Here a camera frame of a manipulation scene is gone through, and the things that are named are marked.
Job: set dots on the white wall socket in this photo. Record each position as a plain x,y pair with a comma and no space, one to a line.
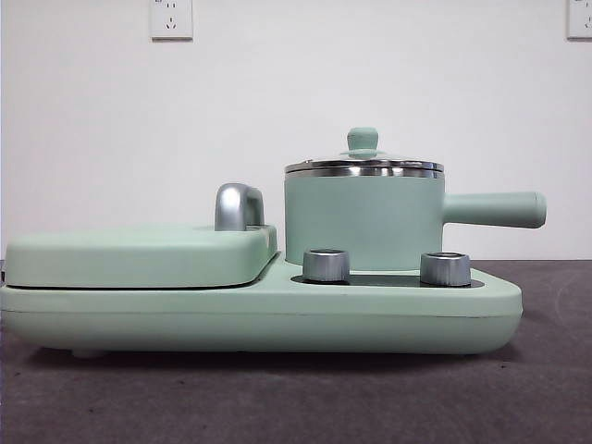
580,18
171,20

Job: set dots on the glass lid with green knob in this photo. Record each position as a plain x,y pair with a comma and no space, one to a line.
363,139

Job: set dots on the mint green breakfast machine base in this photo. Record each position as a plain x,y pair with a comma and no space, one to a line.
185,319

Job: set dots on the mint green griddle cover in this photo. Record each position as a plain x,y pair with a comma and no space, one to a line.
115,256

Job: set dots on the silver control knob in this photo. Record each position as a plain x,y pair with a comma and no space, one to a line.
444,269
324,266

